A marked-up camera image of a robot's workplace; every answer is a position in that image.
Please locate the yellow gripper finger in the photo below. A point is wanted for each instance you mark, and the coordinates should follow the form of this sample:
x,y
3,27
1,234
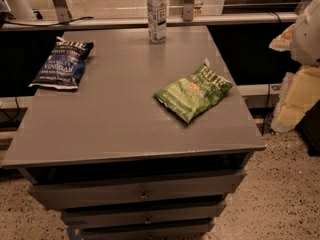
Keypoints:
x,y
299,92
282,42

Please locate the green jalapeno chip bag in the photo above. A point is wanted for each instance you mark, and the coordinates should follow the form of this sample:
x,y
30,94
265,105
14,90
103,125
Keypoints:
x,y
190,96

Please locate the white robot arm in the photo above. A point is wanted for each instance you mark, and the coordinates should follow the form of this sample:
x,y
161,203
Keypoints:
x,y
305,40

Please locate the blue salt vinegar chip bag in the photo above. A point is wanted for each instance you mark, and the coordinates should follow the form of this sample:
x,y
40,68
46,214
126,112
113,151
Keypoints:
x,y
65,65

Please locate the top grey drawer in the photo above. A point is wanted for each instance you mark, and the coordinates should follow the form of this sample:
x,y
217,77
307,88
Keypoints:
x,y
135,190

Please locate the grey drawer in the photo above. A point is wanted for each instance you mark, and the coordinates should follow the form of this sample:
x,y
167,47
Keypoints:
x,y
148,232
135,190
151,213

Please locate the clear plastic water bottle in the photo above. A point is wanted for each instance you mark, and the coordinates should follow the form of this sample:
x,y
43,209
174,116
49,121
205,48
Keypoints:
x,y
157,16

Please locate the bottom grey drawer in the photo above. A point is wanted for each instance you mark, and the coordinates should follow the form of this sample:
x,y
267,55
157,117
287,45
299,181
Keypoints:
x,y
148,232

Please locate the grey drawer cabinet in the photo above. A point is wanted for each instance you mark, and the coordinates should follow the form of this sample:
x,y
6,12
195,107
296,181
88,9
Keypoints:
x,y
113,127

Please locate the middle grey drawer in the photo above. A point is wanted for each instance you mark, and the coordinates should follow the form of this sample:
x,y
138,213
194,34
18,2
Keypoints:
x,y
151,213

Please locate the metal bracket leg middle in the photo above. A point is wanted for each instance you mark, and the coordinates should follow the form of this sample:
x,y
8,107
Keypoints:
x,y
188,10

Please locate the metal bracket leg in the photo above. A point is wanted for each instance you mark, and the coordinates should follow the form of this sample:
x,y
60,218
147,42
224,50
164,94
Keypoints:
x,y
62,11
188,10

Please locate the metal bracket leg left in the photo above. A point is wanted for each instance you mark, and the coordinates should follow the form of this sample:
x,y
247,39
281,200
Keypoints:
x,y
62,11

